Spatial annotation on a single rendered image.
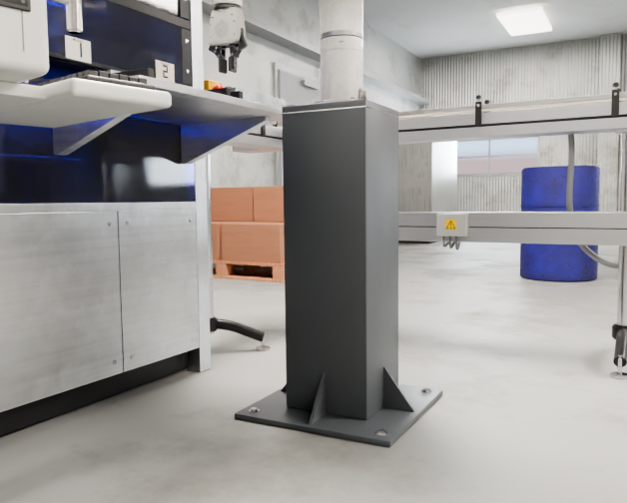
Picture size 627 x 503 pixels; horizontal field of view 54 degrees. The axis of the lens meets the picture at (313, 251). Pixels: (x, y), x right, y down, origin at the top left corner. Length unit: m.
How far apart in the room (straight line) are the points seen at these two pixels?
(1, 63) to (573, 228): 1.97
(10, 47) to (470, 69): 11.23
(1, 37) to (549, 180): 4.11
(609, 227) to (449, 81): 9.80
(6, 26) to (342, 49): 0.95
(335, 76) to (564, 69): 10.12
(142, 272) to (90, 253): 0.21
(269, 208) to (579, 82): 7.64
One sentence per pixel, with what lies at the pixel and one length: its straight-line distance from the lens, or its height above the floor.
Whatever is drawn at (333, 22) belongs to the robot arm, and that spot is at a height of 1.08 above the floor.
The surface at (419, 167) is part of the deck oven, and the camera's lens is 8.64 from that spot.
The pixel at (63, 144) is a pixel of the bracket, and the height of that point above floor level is 0.75.
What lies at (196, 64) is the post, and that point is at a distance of 2.24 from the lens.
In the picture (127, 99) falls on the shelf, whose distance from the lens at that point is 1.15.
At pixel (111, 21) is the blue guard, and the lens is 1.99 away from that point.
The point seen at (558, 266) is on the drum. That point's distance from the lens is 4.76.
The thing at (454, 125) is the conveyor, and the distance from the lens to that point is 2.54.
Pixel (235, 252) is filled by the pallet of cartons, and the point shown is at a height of 0.21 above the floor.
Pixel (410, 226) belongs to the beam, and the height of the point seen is 0.49.
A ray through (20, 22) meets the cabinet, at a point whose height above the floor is 0.87.
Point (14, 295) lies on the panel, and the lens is 1.71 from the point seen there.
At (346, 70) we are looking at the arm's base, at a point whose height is 0.95.
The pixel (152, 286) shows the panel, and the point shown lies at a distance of 2.03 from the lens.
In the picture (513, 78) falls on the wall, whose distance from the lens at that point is 11.85.
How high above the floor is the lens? 0.60
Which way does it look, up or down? 5 degrees down
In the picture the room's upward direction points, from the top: 1 degrees counter-clockwise
